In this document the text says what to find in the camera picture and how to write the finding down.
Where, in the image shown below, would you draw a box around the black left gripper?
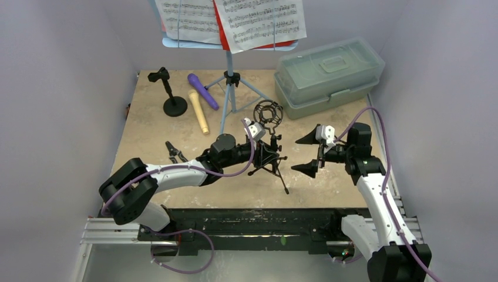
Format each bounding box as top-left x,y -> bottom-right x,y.
220,139 -> 278,169

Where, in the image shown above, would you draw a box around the black tripod microphone stand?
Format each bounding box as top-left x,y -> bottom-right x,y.
248,99 -> 290,194

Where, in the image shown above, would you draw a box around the light blue music stand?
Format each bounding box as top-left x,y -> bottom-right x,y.
147,0 -> 300,137

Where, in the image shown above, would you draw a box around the black round-base microphone stand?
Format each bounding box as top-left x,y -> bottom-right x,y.
147,67 -> 188,117

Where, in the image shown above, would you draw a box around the purple toy microphone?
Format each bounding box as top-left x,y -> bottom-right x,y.
187,73 -> 220,110

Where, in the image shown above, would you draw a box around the red folder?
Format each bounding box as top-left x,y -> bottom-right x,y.
213,1 -> 298,51

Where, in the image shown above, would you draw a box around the sheet music page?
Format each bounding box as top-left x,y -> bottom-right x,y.
154,0 -> 221,45
215,0 -> 307,54

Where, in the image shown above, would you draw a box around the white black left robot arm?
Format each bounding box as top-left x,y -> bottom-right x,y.
99,133 -> 282,240

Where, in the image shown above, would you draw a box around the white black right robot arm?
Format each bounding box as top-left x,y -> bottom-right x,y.
292,122 -> 432,281

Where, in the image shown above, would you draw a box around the translucent green storage box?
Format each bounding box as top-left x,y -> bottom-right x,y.
274,37 -> 385,120

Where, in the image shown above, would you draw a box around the black pliers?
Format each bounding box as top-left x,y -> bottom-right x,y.
165,141 -> 188,164

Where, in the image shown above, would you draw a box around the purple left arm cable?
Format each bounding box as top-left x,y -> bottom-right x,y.
100,118 -> 257,217

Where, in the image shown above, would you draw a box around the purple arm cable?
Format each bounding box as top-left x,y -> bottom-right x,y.
334,106 -> 442,282
100,118 -> 257,217

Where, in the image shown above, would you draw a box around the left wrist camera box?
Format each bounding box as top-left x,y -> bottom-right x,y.
243,117 -> 266,142

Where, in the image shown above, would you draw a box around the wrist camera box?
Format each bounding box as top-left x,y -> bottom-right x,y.
243,117 -> 266,142
315,125 -> 335,150

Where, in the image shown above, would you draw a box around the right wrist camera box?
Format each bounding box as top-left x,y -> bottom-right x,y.
315,125 -> 335,150

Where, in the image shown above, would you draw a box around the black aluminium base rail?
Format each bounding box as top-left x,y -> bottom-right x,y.
82,208 -> 374,256

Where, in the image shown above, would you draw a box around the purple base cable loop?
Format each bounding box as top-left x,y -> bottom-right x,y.
149,229 -> 216,275

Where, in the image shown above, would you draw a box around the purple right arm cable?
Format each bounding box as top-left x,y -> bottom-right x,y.
334,106 -> 442,282

